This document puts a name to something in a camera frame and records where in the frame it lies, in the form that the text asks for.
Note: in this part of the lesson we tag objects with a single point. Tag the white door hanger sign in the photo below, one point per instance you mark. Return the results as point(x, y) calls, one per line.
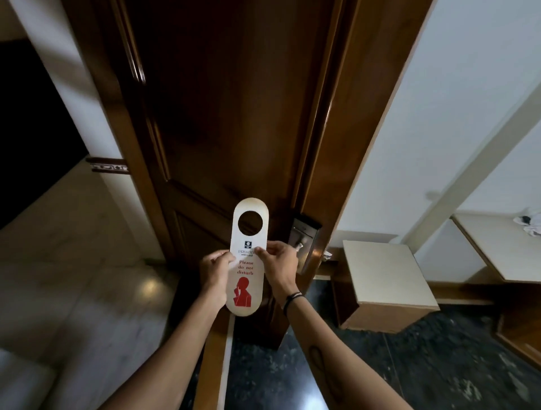
point(249, 253)

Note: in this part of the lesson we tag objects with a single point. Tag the white crumpled cloth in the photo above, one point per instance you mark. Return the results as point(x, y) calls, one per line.
point(530, 222)

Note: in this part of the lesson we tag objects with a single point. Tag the black wrist band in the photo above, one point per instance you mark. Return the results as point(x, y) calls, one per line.
point(292, 300)

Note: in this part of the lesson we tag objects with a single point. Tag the person's right hand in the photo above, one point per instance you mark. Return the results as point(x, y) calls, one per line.
point(279, 266)

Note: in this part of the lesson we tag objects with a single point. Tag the person's left forearm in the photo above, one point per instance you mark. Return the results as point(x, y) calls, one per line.
point(171, 361)

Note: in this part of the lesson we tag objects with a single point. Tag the person's right forearm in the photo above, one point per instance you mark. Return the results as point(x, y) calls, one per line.
point(338, 363)

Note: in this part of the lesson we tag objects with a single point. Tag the person's left thumb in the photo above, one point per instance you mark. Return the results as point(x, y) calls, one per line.
point(226, 256)

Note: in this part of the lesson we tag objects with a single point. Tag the patterned wall border strip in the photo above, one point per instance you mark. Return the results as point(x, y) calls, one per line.
point(109, 166)

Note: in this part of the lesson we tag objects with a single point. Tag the person's right thumb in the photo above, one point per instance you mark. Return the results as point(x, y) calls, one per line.
point(263, 256)

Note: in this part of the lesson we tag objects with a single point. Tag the beige wooden desk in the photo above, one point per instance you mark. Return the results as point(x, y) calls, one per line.
point(503, 253)

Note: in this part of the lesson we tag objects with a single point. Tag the brown wooden door frame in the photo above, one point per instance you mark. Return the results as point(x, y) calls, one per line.
point(338, 139)

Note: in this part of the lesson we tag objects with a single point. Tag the person's left hand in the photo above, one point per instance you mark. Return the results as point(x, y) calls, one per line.
point(213, 270)

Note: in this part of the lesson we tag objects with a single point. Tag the beige square stool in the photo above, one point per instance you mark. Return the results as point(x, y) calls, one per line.
point(386, 285)

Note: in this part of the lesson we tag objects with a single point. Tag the brown wooden door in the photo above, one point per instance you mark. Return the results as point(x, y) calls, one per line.
point(219, 118)

